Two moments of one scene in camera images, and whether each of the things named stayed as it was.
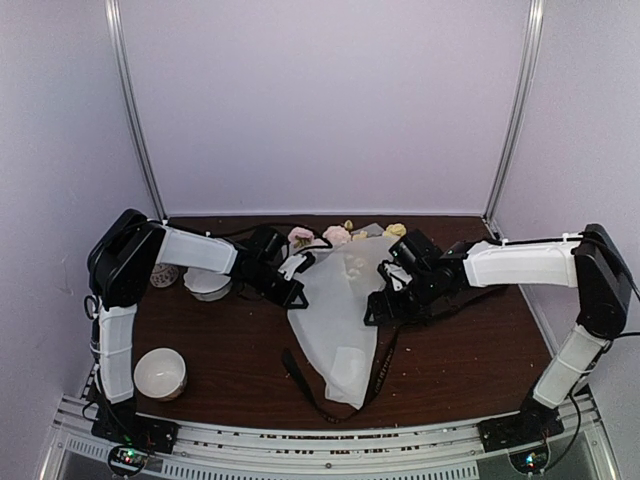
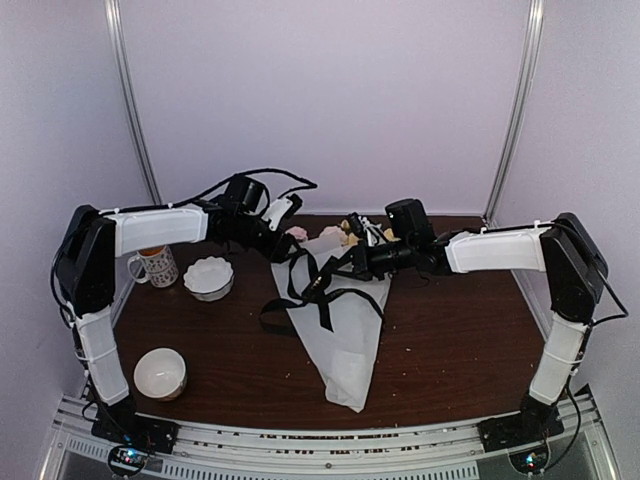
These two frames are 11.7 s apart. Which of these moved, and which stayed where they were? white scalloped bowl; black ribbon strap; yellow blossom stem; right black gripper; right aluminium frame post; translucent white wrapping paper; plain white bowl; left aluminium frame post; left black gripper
Moved: yellow blossom stem; left black gripper; right black gripper; black ribbon strap
Stayed: plain white bowl; right aluminium frame post; translucent white wrapping paper; left aluminium frame post; white scalloped bowl
